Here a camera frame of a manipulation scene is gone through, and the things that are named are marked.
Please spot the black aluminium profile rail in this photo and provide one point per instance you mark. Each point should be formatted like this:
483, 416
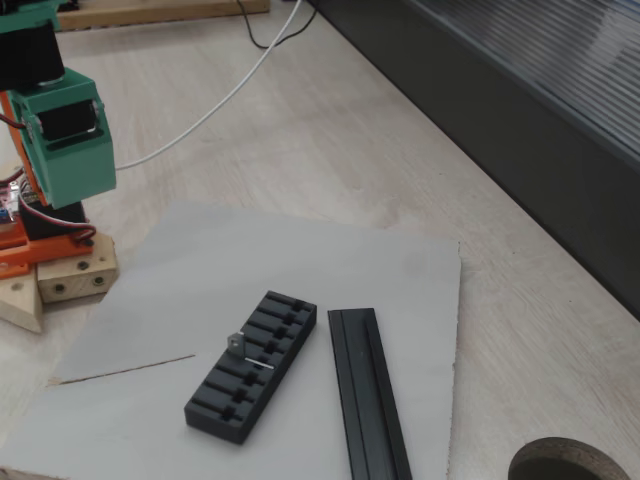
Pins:
360, 400

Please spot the small grey metal pin part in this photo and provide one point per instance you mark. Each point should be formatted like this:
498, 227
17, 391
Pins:
239, 350

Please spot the black slotted holder block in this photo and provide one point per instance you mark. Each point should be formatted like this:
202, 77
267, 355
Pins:
215, 420

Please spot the wooden robot base mount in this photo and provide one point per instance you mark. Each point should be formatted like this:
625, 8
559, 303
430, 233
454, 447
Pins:
75, 277

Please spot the horizontal window blinds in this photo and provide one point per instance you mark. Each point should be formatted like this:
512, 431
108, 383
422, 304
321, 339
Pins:
575, 60

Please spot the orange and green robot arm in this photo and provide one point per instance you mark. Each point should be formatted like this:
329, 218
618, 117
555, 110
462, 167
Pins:
30, 55

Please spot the grey paper sheet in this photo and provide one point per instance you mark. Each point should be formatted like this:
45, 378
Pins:
150, 300

